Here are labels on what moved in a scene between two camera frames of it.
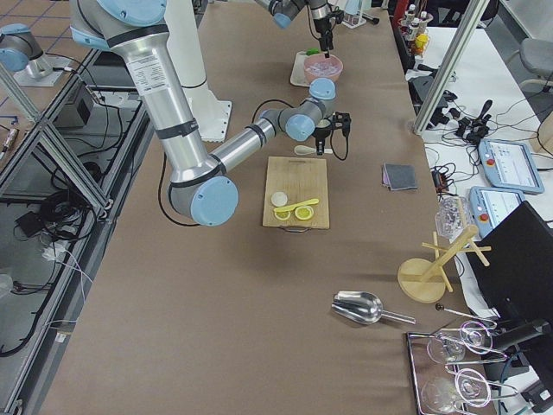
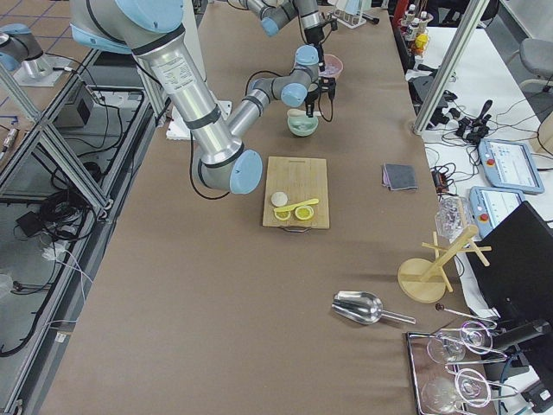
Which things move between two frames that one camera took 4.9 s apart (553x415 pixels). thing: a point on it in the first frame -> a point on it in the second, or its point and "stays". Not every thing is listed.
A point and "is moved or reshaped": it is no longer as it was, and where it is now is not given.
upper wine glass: x=473 y=336 stays
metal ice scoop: x=363 y=308 stays
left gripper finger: x=329 y=43 -> x=320 y=58
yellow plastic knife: x=286 y=208 stays
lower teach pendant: x=490 y=207 stays
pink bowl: x=318 y=66 stays
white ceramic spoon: x=305 y=150 is moved or reshaped
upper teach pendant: x=511 y=165 stays
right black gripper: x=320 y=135 -> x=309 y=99
